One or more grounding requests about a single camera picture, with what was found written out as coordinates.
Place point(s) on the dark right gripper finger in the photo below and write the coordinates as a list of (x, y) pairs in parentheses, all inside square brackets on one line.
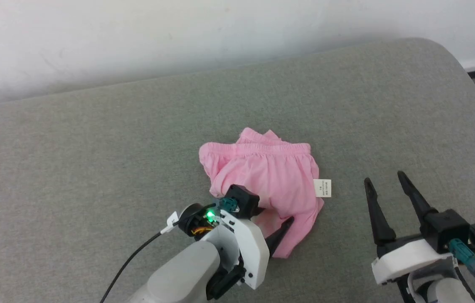
[(380, 223), (415, 195)]

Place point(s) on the pink garment with white label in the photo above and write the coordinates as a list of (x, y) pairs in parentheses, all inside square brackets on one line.
[(271, 176)]

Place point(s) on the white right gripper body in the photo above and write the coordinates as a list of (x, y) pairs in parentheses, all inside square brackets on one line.
[(409, 256)]

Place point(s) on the grey fabric sofa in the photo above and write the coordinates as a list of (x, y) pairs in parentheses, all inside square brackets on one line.
[(94, 160)]

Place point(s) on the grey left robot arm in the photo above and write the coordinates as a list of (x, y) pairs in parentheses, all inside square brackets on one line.
[(182, 273)]

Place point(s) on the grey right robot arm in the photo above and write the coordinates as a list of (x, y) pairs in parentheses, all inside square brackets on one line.
[(443, 292)]

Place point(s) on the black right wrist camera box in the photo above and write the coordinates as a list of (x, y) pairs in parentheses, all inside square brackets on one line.
[(445, 229)]

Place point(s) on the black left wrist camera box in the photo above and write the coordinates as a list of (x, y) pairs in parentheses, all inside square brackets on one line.
[(242, 200)]

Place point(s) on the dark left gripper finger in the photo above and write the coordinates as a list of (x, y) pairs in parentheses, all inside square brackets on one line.
[(280, 235)]

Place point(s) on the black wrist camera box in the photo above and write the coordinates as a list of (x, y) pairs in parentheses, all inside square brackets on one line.
[(445, 229), (242, 200)]

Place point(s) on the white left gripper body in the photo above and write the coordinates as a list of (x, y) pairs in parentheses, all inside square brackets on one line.
[(250, 248)]

